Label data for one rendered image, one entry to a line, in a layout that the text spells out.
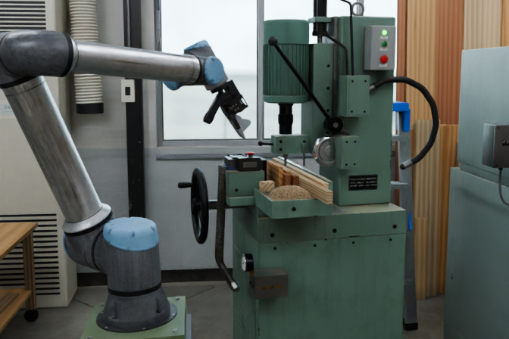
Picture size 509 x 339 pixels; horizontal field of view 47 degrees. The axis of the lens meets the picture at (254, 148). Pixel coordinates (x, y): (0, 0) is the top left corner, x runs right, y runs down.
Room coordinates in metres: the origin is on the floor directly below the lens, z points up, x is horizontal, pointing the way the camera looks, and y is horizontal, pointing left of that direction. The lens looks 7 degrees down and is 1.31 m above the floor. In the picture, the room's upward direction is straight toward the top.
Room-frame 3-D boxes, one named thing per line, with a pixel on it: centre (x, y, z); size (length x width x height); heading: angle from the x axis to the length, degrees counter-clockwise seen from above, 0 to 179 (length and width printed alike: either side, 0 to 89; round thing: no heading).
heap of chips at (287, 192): (1.92, -0.12, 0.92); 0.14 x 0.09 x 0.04; 104
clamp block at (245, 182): (2.13, 0.05, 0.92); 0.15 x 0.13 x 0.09; 14
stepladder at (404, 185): (2.97, -0.70, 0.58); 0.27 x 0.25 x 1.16; 6
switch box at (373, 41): (2.20, -0.46, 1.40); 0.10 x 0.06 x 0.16; 104
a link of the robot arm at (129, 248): (1.62, 0.35, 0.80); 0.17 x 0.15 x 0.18; 47
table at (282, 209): (2.15, -0.04, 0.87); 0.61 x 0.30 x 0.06; 14
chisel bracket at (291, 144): (2.26, -0.14, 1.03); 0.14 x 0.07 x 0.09; 104
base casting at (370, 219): (2.29, -0.24, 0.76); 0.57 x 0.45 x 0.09; 104
